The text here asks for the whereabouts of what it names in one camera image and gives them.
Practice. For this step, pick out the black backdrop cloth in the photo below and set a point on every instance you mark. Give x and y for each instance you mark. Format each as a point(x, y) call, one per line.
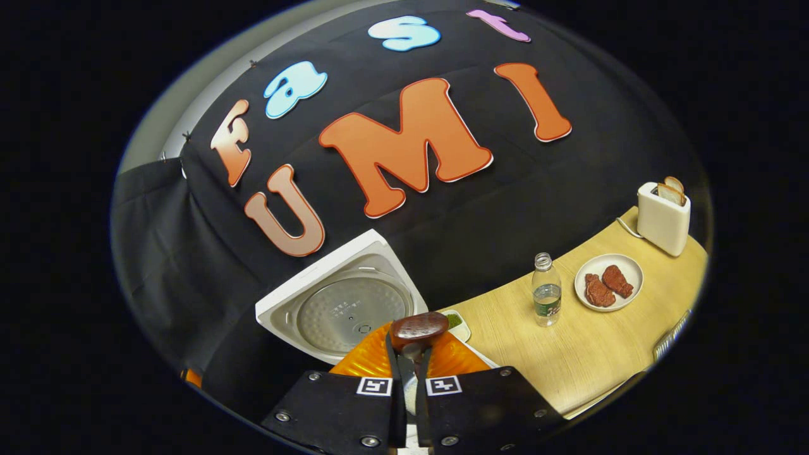
point(442, 234)

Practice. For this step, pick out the clear plastic water bottle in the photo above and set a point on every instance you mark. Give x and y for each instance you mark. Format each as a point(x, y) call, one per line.
point(547, 297)

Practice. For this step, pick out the brown meat piece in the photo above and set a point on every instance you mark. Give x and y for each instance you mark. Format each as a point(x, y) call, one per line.
point(598, 292)
point(617, 281)

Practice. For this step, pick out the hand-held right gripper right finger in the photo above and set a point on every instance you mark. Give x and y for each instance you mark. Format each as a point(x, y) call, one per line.
point(480, 411)

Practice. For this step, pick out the toasted bread slice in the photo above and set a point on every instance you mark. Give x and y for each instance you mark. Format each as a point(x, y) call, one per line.
point(671, 194)
point(675, 182)

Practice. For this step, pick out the white round plate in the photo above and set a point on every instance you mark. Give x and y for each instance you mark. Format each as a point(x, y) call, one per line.
point(626, 262)

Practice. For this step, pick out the small white dish green contents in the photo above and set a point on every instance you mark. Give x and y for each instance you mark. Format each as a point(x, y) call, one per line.
point(456, 321)

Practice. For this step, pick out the white toaster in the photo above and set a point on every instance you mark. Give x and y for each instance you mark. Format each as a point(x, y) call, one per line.
point(660, 221)

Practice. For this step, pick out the white rice cooker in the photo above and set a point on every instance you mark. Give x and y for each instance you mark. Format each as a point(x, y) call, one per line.
point(341, 309)

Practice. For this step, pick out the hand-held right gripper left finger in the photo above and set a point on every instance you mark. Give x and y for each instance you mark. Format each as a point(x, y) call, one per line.
point(341, 411)

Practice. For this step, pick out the dark wooden spoon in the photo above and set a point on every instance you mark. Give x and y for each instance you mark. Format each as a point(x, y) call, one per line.
point(418, 328)

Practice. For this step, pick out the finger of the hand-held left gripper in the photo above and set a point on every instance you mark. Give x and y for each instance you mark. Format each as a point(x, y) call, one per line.
point(191, 377)

